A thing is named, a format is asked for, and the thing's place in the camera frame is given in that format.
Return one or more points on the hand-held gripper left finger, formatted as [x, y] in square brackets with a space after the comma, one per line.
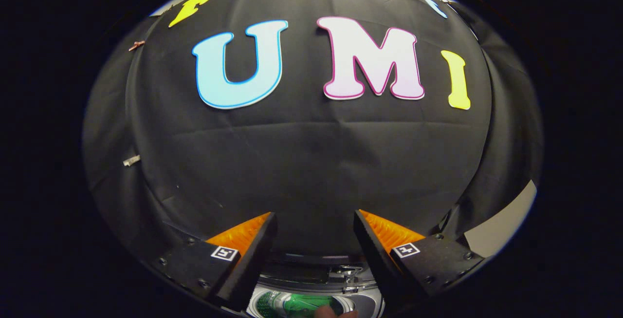
[253, 259]

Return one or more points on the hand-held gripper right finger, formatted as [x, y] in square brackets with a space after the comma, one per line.
[375, 254]

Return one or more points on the washing machine with dark lid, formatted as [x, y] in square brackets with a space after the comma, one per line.
[316, 274]

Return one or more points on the green polo shirt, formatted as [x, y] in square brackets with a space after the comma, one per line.
[306, 303]

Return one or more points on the black backdrop cloth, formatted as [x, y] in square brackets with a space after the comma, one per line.
[302, 162]

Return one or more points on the silver clip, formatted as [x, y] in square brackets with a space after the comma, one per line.
[131, 160]

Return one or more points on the copper clip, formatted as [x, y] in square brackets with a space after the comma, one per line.
[137, 45]

